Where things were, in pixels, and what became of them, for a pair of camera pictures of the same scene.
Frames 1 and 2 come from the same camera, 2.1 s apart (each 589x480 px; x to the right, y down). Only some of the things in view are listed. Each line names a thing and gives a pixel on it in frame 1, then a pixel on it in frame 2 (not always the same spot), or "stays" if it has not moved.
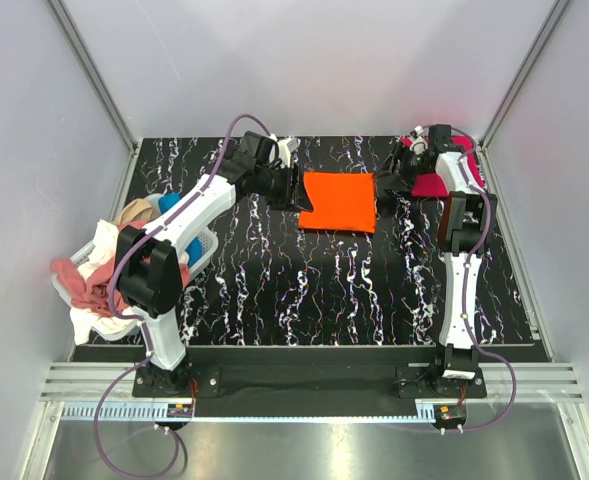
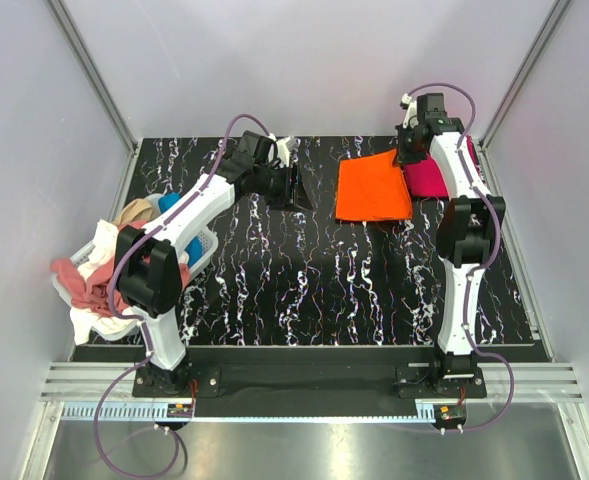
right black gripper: x=391 y=176 -> x=406 y=154
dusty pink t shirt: x=91 y=282 stays
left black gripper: x=291 y=186 stays
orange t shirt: x=341 y=201 -> x=372 y=187
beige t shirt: x=134 y=210 stays
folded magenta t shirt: x=433 y=184 stays
